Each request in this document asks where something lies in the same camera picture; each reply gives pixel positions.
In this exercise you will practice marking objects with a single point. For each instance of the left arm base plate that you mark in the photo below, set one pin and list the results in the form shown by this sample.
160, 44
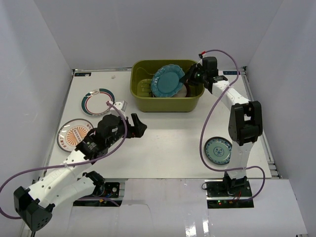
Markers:
106, 197

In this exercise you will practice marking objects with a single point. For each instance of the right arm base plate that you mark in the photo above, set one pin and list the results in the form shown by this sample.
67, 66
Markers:
218, 197

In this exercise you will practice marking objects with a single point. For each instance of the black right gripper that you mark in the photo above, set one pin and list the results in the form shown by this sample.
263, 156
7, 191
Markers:
189, 75

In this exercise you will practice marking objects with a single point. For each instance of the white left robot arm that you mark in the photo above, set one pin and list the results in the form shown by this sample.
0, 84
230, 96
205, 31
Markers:
35, 204

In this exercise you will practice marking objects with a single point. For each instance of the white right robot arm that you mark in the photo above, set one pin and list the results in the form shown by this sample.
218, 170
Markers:
245, 123

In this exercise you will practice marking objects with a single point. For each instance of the small blue white plate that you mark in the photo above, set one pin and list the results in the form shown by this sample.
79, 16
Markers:
218, 150

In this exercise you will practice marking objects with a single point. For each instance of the olive green plastic bin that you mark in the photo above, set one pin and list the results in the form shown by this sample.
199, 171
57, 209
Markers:
140, 88

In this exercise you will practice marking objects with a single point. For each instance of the left blue table label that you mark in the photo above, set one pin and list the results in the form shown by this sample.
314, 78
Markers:
86, 74

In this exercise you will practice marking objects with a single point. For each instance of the white plate teal rim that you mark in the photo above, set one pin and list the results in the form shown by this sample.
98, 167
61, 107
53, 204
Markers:
94, 103

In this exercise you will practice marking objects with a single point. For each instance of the orange sunburst plate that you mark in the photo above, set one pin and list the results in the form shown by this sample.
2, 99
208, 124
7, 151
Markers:
72, 133

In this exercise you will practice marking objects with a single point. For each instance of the right blue table label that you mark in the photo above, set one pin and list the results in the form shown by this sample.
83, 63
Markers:
231, 73

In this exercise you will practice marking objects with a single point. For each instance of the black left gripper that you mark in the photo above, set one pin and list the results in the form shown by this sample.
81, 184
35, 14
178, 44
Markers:
132, 127

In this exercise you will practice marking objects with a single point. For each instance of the blue table label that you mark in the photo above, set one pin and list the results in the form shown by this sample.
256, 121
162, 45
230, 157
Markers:
231, 73
86, 74

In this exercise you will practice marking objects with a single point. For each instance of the teal scalloped plate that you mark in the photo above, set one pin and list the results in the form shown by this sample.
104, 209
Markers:
166, 81

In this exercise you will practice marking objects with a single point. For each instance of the dark red rimmed plate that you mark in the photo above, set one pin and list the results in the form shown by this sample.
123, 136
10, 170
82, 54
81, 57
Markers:
185, 91

